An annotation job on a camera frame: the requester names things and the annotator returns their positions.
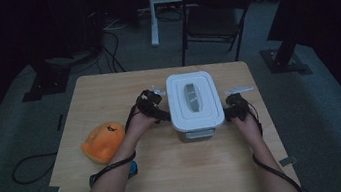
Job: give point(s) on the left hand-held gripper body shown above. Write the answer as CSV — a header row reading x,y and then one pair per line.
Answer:
x,y
147,102

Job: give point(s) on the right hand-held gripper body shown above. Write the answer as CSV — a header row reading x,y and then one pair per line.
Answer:
x,y
239,106

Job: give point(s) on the translucent grey storage box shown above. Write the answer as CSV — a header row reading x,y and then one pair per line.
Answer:
x,y
197,135

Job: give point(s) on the orange plush toy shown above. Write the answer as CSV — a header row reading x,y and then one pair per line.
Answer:
x,y
102,142

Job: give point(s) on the blue toy car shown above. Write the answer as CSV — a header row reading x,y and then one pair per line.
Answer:
x,y
133,168

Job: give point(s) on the person's left hand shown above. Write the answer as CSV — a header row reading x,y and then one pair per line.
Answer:
x,y
138,124

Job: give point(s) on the person's right hand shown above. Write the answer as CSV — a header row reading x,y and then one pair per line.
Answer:
x,y
251,131

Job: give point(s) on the black metal stand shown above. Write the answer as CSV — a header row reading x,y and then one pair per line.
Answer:
x,y
284,59
47,81

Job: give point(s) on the grey tape piece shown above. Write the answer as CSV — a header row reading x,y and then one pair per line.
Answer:
x,y
52,190
288,161

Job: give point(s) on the black folding chair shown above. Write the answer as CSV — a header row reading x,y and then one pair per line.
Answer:
x,y
212,16

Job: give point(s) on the white desk frame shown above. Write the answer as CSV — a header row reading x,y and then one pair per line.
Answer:
x,y
158,0

